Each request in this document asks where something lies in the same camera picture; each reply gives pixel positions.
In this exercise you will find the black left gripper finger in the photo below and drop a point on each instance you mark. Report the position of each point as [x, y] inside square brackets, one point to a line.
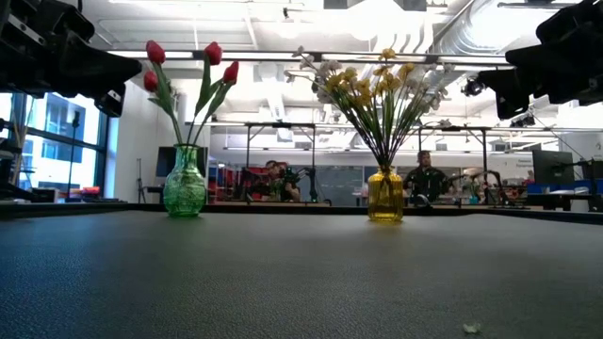
[94, 66]
[110, 101]

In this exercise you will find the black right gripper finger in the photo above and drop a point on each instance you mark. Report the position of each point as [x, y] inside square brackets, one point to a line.
[511, 94]
[551, 70]

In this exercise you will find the red artificial tulip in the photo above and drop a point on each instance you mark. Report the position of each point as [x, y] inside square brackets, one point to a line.
[151, 81]
[213, 53]
[155, 52]
[231, 72]

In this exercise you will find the white artificial flower bunch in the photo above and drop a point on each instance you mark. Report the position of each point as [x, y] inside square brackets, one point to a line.
[444, 123]
[325, 68]

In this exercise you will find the yellow artificial flower bunch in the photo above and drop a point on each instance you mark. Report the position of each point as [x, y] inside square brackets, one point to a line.
[363, 87]

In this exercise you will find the black monitor behind vase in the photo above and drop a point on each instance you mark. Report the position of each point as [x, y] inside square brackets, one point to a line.
[165, 161]

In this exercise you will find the green glass vase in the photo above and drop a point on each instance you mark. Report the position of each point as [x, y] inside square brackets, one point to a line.
[184, 181]

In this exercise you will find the yellow glass vase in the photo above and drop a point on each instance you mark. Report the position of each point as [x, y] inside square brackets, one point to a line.
[385, 195]

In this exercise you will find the black ceiling spot lamp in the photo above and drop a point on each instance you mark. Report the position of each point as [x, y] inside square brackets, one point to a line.
[473, 87]

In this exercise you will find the black light stand pole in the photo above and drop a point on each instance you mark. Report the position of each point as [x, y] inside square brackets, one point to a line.
[73, 155]

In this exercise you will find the black desk monitor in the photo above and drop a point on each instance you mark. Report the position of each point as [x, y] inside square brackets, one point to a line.
[553, 167]

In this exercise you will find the long ceiling light bar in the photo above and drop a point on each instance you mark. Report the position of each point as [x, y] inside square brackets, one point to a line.
[282, 56]

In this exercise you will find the seated person with robot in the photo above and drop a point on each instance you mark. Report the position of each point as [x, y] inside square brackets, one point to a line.
[280, 181]

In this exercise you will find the small pale leaf scrap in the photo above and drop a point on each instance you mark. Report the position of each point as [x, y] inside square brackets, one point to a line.
[471, 328]

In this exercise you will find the black table mat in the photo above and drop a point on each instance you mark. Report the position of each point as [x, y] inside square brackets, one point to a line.
[282, 282]

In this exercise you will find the black station frame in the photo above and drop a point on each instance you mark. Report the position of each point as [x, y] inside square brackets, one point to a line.
[452, 128]
[280, 125]

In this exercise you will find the silver ceiling duct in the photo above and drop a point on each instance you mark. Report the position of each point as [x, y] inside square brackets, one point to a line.
[471, 28]

